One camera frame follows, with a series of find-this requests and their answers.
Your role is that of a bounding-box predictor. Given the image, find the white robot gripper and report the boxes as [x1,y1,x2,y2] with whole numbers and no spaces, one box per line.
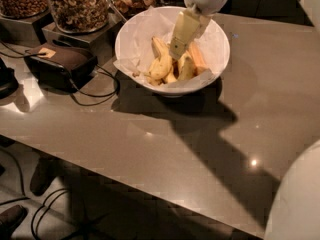
[170,0,228,60]

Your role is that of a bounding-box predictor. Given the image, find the yellow banana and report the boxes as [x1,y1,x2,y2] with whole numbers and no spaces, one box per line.
[178,52,195,81]
[146,36,172,80]

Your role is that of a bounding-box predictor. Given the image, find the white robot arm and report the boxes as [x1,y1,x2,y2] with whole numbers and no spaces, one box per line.
[170,0,320,240]

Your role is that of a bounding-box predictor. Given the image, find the orange-tinted banana right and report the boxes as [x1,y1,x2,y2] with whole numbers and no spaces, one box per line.
[188,42,208,75]

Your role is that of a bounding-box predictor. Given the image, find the white ceramic bowl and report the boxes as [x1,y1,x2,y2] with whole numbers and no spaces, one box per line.
[114,5,231,97]

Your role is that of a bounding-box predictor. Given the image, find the small banana bottom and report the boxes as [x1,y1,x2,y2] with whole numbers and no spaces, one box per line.
[146,69,177,86]

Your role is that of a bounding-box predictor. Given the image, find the dark jar stand middle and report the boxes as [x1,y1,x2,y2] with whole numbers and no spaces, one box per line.
[42,13,122,64]

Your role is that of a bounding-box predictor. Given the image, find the dark jar stand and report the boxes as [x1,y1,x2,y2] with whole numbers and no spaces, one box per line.
[42,13,122,64]
[0,11,53,47]

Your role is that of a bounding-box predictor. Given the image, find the glass jar of mixed nuts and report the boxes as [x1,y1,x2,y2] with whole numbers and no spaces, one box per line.
[47,0,108,34]

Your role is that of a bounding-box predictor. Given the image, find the brown box with label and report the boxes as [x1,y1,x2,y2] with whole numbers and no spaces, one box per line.
[24,41,98,93]

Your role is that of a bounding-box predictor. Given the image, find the dark jar stand left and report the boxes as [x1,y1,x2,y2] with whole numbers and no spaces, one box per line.
[0,11,53,47]

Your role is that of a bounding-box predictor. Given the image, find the glass jar of almonds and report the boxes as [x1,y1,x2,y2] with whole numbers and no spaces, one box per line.
[0,0,48,19]

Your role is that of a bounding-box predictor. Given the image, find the black round object left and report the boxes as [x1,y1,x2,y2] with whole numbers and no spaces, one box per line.
[0,58,19,99]

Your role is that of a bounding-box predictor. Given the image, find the dark shoe on floor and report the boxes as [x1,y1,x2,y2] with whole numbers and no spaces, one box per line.
[0,205,28,240]

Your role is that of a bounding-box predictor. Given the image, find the black cable on table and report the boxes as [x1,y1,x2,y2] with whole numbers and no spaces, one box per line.
[0,38,121,107]

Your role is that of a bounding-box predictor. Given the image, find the black floor cable loops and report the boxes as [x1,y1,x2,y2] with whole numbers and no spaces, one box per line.
[0,147,81,240]

